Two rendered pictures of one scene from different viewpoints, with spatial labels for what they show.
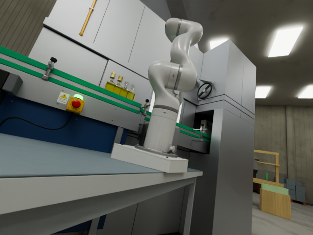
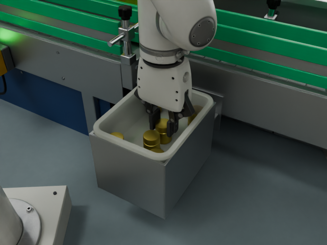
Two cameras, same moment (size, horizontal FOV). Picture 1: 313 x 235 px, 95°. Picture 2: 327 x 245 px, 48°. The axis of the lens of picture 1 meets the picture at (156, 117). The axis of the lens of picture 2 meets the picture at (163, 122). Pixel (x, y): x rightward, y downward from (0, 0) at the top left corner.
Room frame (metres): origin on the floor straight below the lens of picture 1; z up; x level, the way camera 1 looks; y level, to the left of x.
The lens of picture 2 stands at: (0.74, -0.56, 1.46)
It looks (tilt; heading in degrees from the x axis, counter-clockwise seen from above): 39 degrees down; 62
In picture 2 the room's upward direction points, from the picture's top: straight up
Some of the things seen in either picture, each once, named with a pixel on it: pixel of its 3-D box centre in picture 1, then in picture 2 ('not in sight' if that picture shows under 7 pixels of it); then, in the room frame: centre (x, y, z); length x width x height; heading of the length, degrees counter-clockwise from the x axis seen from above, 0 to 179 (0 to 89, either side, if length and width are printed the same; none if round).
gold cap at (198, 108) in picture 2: not in sight; (195, 117); (1.10, -0.05, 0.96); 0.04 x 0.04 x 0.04
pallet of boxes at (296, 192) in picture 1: (288, 190); not in sight; (7.83, -7.55, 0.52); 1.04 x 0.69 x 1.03; 62
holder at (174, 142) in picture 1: (156, 137); (162, 137); (1.03, -0.03, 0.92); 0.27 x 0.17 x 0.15; 31
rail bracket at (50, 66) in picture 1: (49, 67); not in sight; (0.68, 0.59, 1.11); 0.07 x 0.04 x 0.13; 31
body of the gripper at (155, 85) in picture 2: not in sight; (163, 78); (1.02, -0.05, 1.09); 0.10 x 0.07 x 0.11; 119
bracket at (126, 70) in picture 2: (139, 120); (139, 67); (1.05, 0.12, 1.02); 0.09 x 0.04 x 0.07; 31
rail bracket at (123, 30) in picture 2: (144, 107); (133, 31); (1.03, 0.11, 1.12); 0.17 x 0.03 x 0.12; 31
